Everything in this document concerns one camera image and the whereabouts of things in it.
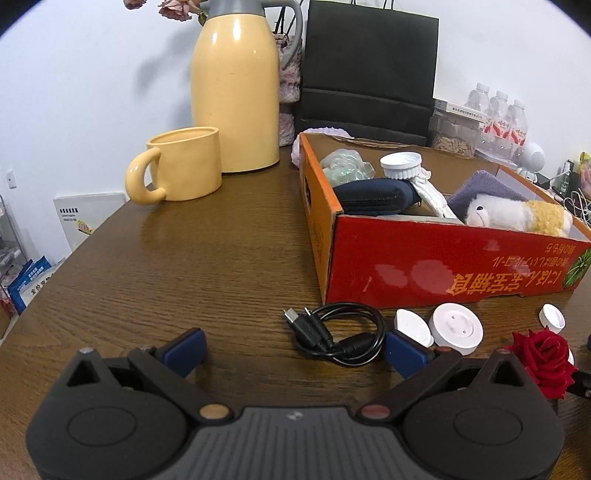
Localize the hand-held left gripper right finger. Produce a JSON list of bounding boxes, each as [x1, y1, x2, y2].
[[360, 330, 539, 422]]

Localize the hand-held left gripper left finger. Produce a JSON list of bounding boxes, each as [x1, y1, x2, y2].
[[65, 328, 232, 422]]

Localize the red rose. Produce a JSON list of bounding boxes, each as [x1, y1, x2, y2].
[[505, 329, 579, 400]]

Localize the short black usb cable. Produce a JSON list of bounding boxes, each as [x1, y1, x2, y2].
[[283, 302, 386, 367]]

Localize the red cardboard box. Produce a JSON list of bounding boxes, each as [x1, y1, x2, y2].
[[298, 131, 591, 310]]

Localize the navy zip pouch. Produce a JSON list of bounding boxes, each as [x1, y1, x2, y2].
[[332, 178, 423, 217]]

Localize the white paper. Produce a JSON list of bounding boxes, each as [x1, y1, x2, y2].
[[409, 167, 465, 224]]

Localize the white and yellow plush sheep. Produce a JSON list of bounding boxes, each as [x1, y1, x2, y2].
[[464, 194, 574, 232]]

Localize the purple knitted cloth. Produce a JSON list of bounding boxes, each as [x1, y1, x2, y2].
[[447, 170, 527, 217]]

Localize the white ribbed jar cap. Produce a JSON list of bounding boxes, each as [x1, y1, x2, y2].
[[379, 152, 423, 182]]

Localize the iridescent bubble wrap ball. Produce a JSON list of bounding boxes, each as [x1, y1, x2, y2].
[[320, 148, 376, 182]]

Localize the white flat lid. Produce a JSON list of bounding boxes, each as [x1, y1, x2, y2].
[[394, 308, 435, 348]]

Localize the white round disc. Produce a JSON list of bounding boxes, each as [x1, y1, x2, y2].
[[428, 302, 484, 356]]

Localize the small white bottle cap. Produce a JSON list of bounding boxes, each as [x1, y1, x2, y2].
[[539, 304, 566, 334]]

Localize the white printed box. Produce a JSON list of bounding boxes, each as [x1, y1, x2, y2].
[[53, 193, 127, 252]]

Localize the blue and white packets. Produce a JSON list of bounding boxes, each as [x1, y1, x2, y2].
[[7, 256, 58, 315]]

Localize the yellow mug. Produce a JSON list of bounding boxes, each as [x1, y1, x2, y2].
[[124, 126, 223, 205]]

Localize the dark upright box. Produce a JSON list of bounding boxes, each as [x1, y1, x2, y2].
[[556, 161, 575, 195]]

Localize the yellow snack packet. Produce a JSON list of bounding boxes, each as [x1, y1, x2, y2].
[[577, 152, 591, 199]]

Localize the clear container of nuts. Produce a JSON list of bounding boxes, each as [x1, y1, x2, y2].
[[427, 98, 495, 160]]

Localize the lilac fluffy cloth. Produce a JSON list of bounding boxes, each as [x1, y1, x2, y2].
[[291, 127, 354, 169]]

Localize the white robot toy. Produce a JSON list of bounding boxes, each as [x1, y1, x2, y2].
[[516, 142, 546, 183]]

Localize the red label water bottle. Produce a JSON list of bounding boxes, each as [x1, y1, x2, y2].
[[505, 99, 528, 148], [466, 83, 490, 116], [482, 91, 509, 148]]

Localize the yellow thermos jug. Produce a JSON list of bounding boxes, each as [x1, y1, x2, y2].
[[190, 0, 304, 174]]

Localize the purple knit vase wrap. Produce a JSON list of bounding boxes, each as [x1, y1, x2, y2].
[[276, 34, 303, 148]]

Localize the black paper bag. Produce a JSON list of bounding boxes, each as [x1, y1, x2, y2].
[[294, 0, 440, 148]]

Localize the dried rose bouquet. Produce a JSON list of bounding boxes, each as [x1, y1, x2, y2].
[[122, 0, 208, 25]]

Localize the tangle of white cables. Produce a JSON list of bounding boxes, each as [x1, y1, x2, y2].
[[549, 185, 591, 227]]

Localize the wire rack with bottles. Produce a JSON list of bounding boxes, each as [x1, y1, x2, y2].
[[0, 194, 24, 278]]

